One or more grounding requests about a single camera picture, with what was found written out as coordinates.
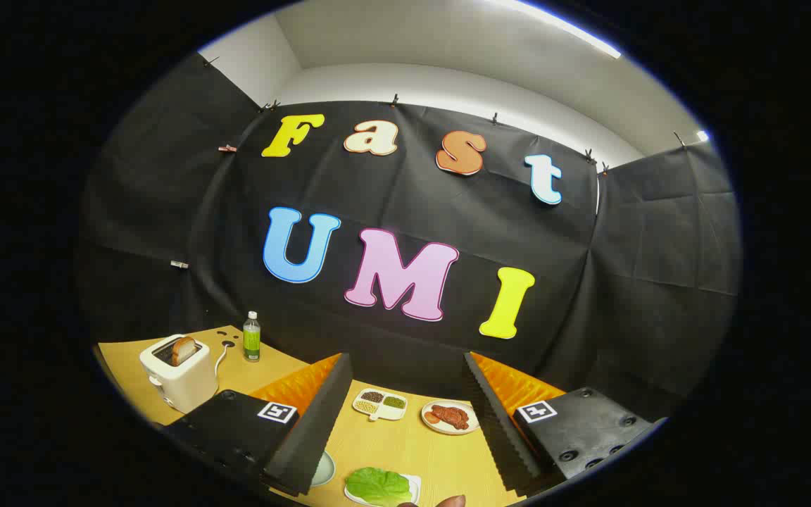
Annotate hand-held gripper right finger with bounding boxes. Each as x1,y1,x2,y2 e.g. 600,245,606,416
462,351,668,494

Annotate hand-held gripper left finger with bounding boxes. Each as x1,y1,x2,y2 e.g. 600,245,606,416
163,352,355,497

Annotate green lettuce leaf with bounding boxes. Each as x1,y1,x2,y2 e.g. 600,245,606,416
346,467,413,506

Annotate round white plate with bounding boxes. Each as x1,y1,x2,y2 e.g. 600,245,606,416
421,400,480,435

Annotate round pale green plate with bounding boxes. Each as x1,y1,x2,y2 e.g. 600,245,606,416
310,451,337,488

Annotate brown meat slice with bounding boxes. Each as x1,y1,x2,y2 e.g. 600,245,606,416
432,405,470,430

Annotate white divided dish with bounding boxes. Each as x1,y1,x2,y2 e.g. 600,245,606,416
353,388,408,423

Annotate square white plate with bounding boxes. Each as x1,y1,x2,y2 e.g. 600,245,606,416
344,473,422,507

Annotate green label drink bottle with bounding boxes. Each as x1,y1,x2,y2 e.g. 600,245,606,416
243,311,262,363

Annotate white toaster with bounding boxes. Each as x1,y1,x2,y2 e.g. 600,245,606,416
139,334,220,414

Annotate white toaster cable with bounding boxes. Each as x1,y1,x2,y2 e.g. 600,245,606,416
213,341,237,379

